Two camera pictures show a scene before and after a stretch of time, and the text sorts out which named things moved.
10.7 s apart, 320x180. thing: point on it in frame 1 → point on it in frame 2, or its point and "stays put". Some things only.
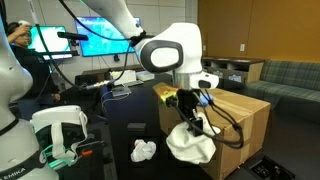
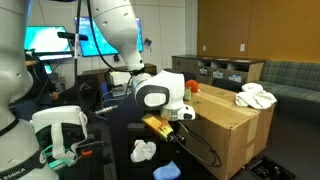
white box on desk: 126,77 stays put
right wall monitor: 103,37 stays put
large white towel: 193,149 → 253,95
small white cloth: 143,150 stays put
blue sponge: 205,99 → 169,171
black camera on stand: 72,38 stays put
